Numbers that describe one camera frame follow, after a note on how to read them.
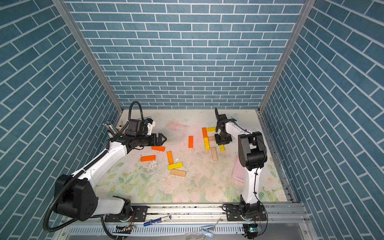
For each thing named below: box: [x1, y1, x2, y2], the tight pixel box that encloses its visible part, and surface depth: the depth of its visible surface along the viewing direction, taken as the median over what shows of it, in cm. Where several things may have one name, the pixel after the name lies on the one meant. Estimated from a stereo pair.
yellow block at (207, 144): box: [204, 137, 211, 151], surface depth 101 cm
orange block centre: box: [188, 136, 194, 148], surface depth 104 cm
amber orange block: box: [166, 151, 174, 165], surface depth 96 cm
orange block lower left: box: [140, 155, 156, 162], surface depth 96 cm
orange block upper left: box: [151, 146, 166, 152], surface depth 98 cm
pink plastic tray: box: [232, 155, 245, 184], surface depth 88 cm
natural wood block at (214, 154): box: [211, 147, 218, 161], surface depth 98 cm
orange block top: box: [202, 127, 208, 138], surface depth 110 cm
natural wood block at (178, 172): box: [170, 169, 187, 177], surface depth 89 cm
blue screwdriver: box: [143, 215, 172, 227], surface depth 72 cm
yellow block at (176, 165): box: [168, 162, 183, 171], surface depth 91 cm
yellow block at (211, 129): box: [206, 127, 217, 133], surface depth 110 cm
